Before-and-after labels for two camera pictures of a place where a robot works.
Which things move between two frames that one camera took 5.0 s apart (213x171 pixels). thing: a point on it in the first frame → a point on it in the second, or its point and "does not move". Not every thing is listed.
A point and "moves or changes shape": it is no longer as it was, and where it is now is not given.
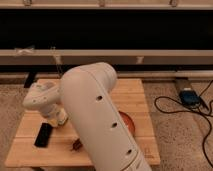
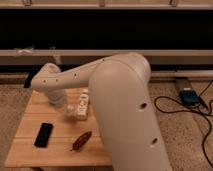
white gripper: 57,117 → 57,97
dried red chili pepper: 76,145 does not move
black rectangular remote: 43,137 does not move
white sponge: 62,121 moves or changes shape
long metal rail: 112,56 does not move
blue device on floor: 189,97 does not move
